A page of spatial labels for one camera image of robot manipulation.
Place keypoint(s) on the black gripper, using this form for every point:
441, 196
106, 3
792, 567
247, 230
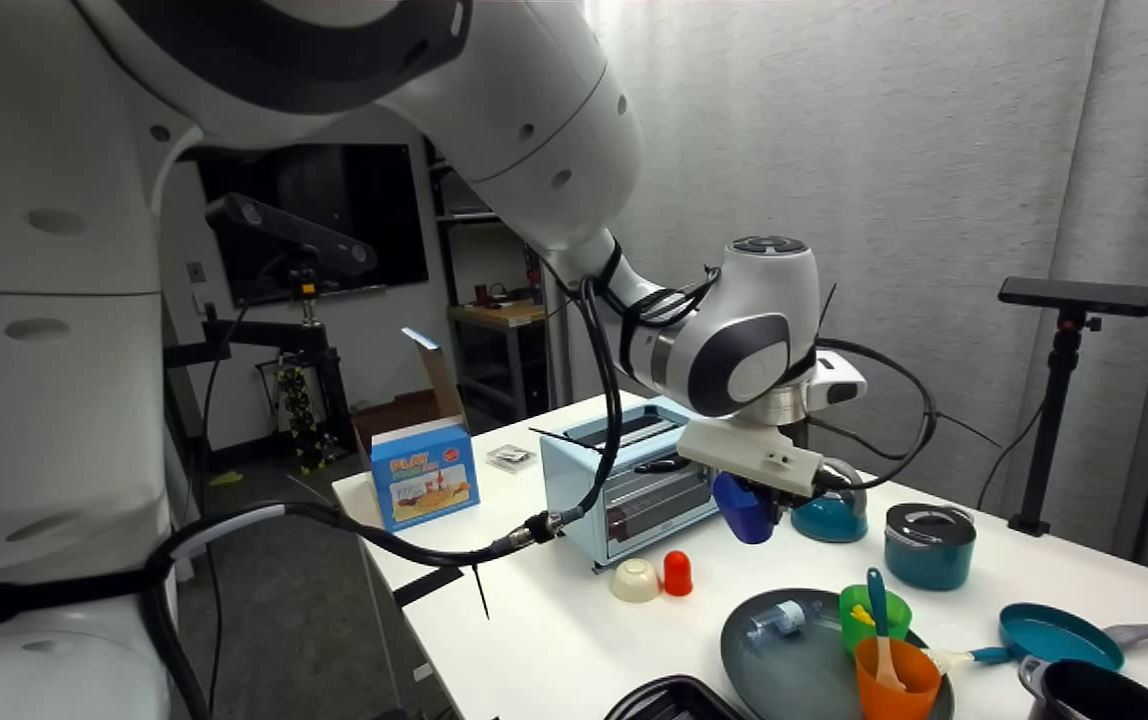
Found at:
830, 383

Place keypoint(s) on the blue cup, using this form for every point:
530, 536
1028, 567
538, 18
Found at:
747, 511

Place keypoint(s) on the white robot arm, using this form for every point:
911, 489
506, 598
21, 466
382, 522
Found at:
106, 99

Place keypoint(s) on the green cup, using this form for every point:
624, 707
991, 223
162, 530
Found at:
859, 617

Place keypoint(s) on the orange cup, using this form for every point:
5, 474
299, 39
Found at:
914, 667

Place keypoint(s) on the black tray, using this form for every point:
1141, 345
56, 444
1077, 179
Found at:
673, 699

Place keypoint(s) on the teal bowl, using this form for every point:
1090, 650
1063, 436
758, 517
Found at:
839, 515

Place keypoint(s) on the teal pot with lid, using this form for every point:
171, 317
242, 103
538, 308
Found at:
930, 547

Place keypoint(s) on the light blue toaster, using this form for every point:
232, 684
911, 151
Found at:
649, 497

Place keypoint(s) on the blue spoon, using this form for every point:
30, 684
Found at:
878, 603

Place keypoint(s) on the red small bottle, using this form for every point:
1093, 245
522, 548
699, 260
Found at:
679, 573

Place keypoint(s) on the white round lid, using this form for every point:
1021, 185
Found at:
632, 582

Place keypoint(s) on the teal frying pan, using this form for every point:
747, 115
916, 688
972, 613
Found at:
1053, 632

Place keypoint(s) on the wooden shelf cart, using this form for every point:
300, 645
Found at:
502, 362

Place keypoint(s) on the black pot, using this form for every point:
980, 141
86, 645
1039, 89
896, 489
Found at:
1072, 688

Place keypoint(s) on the cardboard box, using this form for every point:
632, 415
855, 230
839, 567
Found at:
431, 400

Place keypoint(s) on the blue picture box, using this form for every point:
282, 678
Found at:
422, 474

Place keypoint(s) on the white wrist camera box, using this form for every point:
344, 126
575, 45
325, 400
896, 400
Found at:
754, 455

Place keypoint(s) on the black camera on stand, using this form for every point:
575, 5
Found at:
1077, 308

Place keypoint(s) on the wall monitor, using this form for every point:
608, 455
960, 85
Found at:
356, 190

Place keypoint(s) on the black camera on tripod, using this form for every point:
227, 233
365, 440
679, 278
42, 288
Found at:
306, 254

